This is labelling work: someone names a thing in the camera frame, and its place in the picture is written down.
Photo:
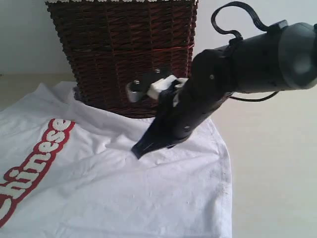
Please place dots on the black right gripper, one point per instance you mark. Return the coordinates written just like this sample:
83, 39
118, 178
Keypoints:
159, 134

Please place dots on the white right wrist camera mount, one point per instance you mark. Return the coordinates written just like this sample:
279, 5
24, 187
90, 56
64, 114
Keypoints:
170, 82

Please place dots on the dark red wicker basket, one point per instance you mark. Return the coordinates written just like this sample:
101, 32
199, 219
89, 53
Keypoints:
109, 43

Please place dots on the white t-shirt red print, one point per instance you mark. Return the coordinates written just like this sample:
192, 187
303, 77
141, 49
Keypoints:
67, 171

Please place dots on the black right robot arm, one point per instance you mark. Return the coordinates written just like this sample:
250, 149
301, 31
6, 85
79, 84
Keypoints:
283, 59

